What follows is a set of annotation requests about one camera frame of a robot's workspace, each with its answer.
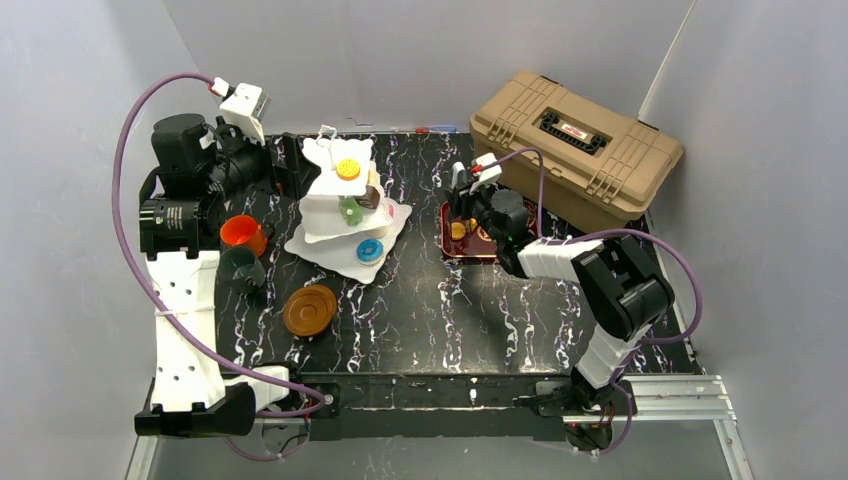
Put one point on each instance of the red dessert tray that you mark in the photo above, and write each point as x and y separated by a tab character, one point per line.
464	248

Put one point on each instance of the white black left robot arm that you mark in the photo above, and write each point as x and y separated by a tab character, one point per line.
182	206

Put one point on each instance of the red blue screwdriver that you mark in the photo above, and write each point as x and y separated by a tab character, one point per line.
436	129

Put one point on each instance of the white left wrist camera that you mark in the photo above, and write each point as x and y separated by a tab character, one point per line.
242	105

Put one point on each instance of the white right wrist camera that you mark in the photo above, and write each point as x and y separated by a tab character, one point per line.
485	170

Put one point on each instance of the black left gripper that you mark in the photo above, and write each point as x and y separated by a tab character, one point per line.
282	166

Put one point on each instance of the blue sprinkled donut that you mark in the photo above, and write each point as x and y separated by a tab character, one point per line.
370	251

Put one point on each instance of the chocolate swirl roll cake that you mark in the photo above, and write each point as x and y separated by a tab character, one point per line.
370	199

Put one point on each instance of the metal serving tongs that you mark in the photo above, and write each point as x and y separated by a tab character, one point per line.
455	194

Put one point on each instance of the green swirl roll cake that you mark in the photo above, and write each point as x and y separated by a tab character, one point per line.
350	211

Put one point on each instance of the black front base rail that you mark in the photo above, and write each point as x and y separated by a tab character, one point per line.
382	405

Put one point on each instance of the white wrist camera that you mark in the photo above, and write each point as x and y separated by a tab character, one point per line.
242	105
485	170

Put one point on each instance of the tan plastic toolbox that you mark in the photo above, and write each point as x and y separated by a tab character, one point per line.
592	167

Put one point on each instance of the orange plastic cup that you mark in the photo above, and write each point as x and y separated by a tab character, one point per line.
246	231

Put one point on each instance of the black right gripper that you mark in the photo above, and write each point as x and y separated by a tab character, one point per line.
468	201

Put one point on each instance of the brown round wooden lid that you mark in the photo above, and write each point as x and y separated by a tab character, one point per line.
310	310

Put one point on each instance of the white three-tier cake stand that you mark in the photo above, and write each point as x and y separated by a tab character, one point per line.
323	237

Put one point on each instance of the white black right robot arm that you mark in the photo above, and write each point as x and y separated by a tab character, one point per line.
625	290

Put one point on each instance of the white coconut ball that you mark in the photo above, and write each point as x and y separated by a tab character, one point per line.
381	232

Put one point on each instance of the dark green cup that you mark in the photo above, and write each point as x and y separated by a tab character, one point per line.
240	269

